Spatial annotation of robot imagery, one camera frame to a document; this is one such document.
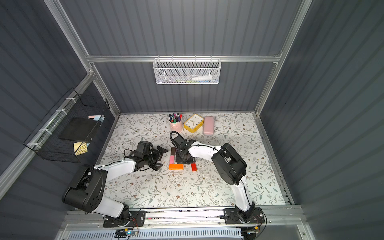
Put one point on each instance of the pastel sticky notes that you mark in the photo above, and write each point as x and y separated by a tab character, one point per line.
97	117

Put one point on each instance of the black notebook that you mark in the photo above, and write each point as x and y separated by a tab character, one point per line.
80	130

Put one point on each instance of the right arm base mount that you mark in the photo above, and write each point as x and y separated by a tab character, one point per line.
232	216

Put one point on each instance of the pink pen cup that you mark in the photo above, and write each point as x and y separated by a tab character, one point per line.
178	126

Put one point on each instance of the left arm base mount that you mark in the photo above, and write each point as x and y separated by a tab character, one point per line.
127	218

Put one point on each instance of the black wire wall basket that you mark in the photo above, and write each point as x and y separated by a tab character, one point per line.
45	141

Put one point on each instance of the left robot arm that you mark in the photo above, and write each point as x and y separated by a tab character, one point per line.
86	189

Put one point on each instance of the pink pencil case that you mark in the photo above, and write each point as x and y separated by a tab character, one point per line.
209	126

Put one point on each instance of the white mesh wall basket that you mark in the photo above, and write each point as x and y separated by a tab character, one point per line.
172	72

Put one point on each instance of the red block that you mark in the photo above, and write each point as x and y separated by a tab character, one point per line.
194	167

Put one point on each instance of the floral table mat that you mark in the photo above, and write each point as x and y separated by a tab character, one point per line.
187	188

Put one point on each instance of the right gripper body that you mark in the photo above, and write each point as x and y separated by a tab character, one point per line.
182	156

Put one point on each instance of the orange block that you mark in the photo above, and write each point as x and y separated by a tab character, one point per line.
176	167

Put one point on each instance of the yellow alarm clock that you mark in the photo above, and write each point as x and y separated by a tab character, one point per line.
193	123

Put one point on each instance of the pink block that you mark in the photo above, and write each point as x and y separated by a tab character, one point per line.
172	160

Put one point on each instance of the yellow sticky notes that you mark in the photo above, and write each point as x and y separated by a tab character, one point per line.
80	148

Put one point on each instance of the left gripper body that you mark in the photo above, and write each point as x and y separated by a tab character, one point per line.
156	156

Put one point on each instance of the white bottle in basket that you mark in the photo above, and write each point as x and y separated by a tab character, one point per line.
206	78

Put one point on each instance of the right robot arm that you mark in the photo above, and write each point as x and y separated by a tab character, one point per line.
229	164

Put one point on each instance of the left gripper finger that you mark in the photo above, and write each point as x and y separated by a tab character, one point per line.
156	166
160	150

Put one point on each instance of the aluminium rail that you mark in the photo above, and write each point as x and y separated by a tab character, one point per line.
187	217

